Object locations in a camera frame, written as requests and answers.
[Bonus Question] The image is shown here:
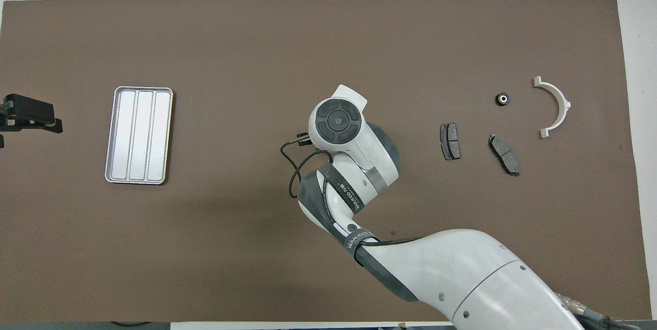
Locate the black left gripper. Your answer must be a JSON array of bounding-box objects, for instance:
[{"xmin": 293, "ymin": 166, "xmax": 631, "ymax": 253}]
[{"xmin": 0, "ymin": 94, "xmax": 63, "ymax": 149}]

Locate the silver metal tray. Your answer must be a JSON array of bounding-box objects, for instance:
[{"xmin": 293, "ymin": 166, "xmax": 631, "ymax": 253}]
[{"xmin": 105, "ymin": 86, "xmax": 174, "ymax": 185}]

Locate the brown table mat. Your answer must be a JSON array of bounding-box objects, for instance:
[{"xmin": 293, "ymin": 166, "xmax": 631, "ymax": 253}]
[{"xmin": 0, "ymin": 0, "xmax": 653, "ymax": 323}]

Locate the rectangular dark brake pad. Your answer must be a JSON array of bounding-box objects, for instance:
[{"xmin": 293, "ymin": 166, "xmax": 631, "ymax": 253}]
[{"xmin": 439, "ymin": 123, "xmax": 461, "ymax": 161}]

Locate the curved dark brake pad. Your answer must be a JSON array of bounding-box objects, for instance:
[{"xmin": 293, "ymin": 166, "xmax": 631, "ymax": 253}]
[{"xmin": 488, "ymin": 133, "xmax": 520, "ymax": 177}]

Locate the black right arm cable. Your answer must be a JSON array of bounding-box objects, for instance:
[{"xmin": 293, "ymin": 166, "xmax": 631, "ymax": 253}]
[{"xmin": 280, "ymin": 134, "xmax": 427, "ymax": 248}]

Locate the white semicircular bracket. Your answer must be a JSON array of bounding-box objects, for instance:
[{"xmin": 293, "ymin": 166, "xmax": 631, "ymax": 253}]
[{"xmin": 533, "ymin": 76, "xmax": 572, "ymax": 140}]

